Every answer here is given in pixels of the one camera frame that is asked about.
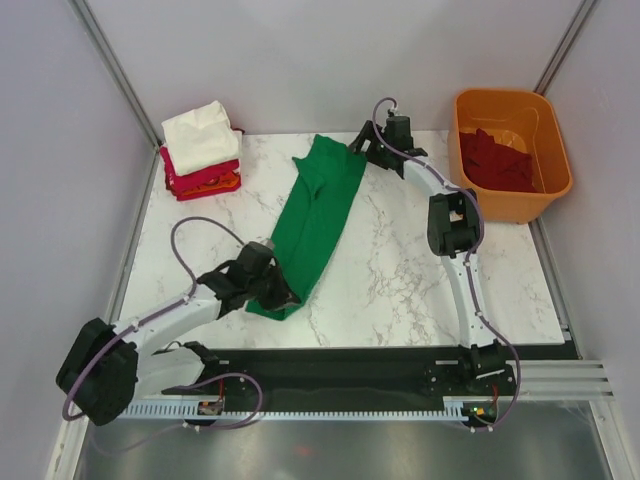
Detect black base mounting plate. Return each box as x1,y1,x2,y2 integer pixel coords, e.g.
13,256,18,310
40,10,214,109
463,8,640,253
168,346,516,407

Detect pink folded t-shirt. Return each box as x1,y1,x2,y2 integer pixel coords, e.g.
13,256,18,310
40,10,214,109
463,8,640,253
160,128,245,201

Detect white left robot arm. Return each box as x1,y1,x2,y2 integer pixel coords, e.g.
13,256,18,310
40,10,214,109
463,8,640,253
55,242,301,426

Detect orange folded t-shirt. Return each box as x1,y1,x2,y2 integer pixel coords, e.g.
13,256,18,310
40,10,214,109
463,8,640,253
182,171,241,200

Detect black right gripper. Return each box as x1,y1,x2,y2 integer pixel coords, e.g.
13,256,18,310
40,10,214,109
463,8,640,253
346,121,393,170

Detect white folded t-shirt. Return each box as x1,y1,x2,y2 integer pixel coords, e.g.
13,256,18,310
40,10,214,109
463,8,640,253
161,100,240,176

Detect aluminium frame post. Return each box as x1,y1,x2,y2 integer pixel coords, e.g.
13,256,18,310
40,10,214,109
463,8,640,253
69,0,161,150
534,0,601,96

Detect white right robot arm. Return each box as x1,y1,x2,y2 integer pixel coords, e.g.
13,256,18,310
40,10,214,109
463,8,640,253
348,114,497,350

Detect green t-shirt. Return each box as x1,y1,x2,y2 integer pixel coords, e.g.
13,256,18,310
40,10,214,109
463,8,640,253
271,135,367,303

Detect dark red t-shirt in tub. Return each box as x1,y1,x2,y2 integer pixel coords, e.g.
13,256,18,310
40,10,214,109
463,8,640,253
459,129,537,193

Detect orange plastic tub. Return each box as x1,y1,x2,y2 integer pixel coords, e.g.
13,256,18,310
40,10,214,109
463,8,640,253
448,88,573,224

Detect left aluminium frame post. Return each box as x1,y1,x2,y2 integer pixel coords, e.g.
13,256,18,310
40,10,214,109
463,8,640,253
69,0,161,150

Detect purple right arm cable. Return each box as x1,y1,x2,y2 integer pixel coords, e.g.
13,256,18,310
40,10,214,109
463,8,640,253
372,97,522,434

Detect slotted cable duct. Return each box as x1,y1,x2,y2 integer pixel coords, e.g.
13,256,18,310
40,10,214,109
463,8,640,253
118,396,497,422

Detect right aluminium frame post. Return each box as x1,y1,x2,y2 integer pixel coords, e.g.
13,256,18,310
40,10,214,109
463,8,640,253
534,0,601,96

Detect aluminium front rail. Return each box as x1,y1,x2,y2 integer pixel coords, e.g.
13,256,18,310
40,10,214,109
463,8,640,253
519,360,613,401

